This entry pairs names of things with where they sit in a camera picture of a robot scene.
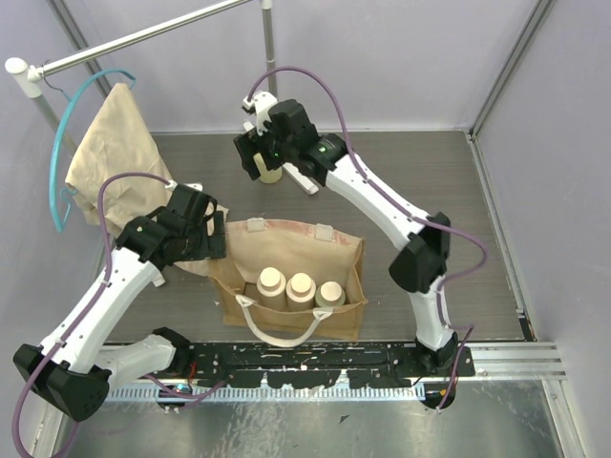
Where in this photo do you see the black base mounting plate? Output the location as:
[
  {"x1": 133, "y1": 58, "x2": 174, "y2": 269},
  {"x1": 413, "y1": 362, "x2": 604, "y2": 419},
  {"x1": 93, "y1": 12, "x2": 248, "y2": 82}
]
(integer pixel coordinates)
[{"x1": 154, "y1": 341, "x2": 453, "y2": 389}]

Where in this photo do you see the clothes rack metal frame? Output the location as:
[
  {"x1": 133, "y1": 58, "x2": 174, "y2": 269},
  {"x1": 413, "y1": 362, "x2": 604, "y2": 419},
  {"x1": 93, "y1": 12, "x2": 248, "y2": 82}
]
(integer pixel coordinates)
[{"x1": 4, "y1": 0, "x2": 320, "y2": 288}]

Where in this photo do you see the yellow pump lotion bottle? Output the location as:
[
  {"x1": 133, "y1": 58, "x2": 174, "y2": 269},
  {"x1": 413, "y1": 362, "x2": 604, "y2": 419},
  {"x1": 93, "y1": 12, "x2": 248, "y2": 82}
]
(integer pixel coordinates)
[{"x1": 254, "y1": 153, "x2": 283, "y2": 184}]

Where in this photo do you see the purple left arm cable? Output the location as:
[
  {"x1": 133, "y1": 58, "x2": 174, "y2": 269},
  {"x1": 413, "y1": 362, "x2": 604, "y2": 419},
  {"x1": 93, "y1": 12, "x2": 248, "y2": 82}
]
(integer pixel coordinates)
[{"x1": 11, "y1": 172, "x2": 230, "y2": 457}]

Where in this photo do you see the teal clothes hanger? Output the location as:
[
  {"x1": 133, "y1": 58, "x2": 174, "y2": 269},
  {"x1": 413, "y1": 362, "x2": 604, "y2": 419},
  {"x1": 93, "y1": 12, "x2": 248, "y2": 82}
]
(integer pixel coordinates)
[{"x1": 49, "y1": 68, "x2": 137, "y2": 234}]

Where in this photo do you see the beige cloth garment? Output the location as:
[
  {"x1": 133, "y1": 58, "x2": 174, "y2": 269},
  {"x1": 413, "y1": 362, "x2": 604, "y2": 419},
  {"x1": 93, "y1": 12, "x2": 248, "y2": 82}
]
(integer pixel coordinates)
[{"x1": 66, "y1": 83, "x2": 211, "y2": 277}]

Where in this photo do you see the green bottle beige cap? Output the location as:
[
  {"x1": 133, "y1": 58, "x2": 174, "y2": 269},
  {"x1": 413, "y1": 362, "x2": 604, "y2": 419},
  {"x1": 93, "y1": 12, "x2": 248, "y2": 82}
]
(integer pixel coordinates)
[{"x1": 314, "y1": 281, "x2": 347, "y2": 307}]

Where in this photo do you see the aluminium rail with cable duct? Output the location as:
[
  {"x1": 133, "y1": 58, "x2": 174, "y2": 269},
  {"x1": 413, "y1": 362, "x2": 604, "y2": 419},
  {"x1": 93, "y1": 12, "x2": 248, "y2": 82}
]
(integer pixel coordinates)
[{"x1": 125, "y1": 342, "x2": 565, "y2": 408}]

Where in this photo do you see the burlap canvas tote bag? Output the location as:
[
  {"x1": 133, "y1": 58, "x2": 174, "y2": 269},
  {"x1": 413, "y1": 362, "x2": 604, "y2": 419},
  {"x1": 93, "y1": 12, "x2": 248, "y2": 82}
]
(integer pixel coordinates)
[{"x1": 209, "y1": 219, "x2": 368, "y2": 347}]

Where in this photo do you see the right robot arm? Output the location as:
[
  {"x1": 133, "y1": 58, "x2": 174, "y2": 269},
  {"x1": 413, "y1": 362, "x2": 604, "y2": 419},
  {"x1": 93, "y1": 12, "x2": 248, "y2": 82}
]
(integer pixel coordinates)
[{"x1": 234, "y1": 92, "x2": 458, "y2": 376}]

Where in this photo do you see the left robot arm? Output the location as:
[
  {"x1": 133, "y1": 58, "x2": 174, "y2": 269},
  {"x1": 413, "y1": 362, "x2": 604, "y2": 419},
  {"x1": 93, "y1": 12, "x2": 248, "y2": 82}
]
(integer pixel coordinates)
[{"x1": 13, "y1": 184, "x2": 226, "y2": 422}]

